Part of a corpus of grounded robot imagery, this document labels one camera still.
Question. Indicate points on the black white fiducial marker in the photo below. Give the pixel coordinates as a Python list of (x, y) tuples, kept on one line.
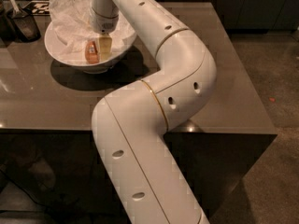
[(38, 7)]

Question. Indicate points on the yellow apple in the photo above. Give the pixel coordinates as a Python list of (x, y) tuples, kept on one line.
[(91, 53)]

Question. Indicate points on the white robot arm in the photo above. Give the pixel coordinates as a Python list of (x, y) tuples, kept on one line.
[(129, 123)]

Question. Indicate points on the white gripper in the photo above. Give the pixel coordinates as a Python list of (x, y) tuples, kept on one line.
[(103, 22)]

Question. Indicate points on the black cup with utensil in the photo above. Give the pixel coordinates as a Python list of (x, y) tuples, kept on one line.
[(23, 23)]

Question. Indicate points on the white paper towel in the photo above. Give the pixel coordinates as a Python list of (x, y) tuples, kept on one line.
[(71, 23)]

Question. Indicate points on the white ceramic bowl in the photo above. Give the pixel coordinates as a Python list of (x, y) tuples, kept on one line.
[(122, 39)]

